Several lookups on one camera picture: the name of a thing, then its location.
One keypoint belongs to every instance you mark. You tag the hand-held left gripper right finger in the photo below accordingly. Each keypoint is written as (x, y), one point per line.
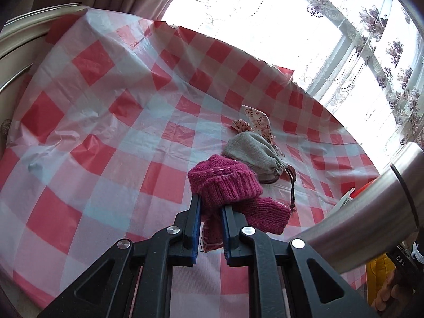
(227, 235)

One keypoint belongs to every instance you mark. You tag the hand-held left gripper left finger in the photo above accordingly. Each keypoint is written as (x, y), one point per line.
(195, 238)

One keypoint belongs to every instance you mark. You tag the magenta knitted hat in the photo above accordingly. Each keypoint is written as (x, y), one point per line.
(225, 182)

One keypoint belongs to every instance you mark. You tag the person's right hand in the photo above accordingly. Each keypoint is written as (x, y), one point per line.
(392, 294)

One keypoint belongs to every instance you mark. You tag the yellow leather chair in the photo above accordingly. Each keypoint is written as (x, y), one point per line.
(381, 271)

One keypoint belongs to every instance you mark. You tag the stainless steel thermos flask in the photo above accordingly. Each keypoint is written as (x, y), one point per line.
(364, 212)

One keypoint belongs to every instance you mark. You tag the red plastic thermos jug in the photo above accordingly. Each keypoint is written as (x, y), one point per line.
(366, 188)

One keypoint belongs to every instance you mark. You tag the white wet wipes pack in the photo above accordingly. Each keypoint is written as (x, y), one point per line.
(346, 200)

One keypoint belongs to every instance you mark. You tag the pink white checked plastic tablecloth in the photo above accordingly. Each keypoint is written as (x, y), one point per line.
(99, 122)

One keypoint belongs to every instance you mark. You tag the sheer embroidered lace curtain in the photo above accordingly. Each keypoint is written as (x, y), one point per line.
(364, 56)

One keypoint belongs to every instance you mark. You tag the cream cabinet with silver trim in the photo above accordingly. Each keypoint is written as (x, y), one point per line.
(20, 39)

